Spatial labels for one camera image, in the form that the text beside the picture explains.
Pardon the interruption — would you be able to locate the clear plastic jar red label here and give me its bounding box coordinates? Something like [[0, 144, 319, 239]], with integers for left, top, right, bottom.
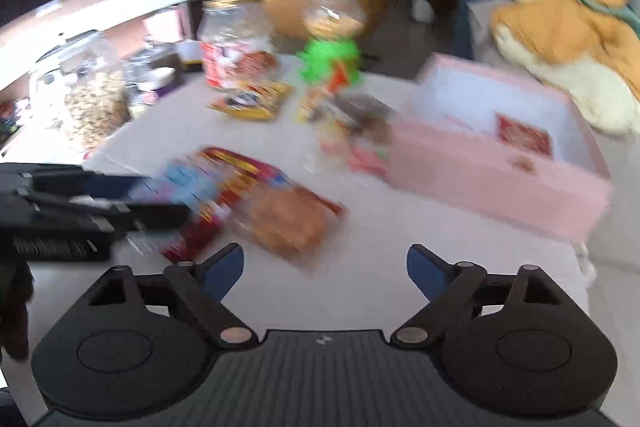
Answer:
[[196, 0, 279, 90]]

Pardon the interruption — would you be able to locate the orange and cream plush blanket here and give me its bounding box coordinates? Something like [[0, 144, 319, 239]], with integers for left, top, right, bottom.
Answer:
[[489, 0, 640, 136]]

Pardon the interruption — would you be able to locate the pink cardboard box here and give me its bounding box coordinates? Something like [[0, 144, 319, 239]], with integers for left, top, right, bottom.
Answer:
[[386, 52, 615, 242]]

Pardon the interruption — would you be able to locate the large red and blue snack bag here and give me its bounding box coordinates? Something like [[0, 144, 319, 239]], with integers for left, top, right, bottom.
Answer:
[[127, 146, 293, 264]]

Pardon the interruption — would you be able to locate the pile of small snack packets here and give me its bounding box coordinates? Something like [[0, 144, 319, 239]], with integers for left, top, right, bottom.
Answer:
[[298, 88, 398, 180]]

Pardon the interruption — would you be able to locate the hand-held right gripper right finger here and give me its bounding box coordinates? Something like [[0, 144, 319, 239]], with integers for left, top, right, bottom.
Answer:
[[390, 244, 564, 351]]

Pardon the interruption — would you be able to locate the yellow snack packet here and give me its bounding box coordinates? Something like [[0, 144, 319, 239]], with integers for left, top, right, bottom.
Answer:
[[207, 80, 295, 122]]

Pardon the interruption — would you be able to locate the green gumball machine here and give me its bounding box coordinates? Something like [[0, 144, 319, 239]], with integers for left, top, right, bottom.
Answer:
[[294, 0, 367, 92]]

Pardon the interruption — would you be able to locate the dark red snack packet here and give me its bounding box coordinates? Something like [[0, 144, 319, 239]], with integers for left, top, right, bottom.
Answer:
[[236, 184, 348, 279]]

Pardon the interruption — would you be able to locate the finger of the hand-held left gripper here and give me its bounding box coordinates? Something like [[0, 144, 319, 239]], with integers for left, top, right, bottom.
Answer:
[[20, 171, 152, 204], [30, 197, 192, 236]]

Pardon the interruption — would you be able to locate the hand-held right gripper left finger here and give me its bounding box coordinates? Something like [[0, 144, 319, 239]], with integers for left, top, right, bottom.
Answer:
[[87, 243, 258, 349]]

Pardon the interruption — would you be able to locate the purple paper cup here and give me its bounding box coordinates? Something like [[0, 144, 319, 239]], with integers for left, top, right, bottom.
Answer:
[[134, 66, 183, 106]]

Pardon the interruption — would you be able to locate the glass jar of nuts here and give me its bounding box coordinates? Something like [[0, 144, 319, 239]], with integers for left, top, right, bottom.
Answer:
[[29, 31, 132, 154]]

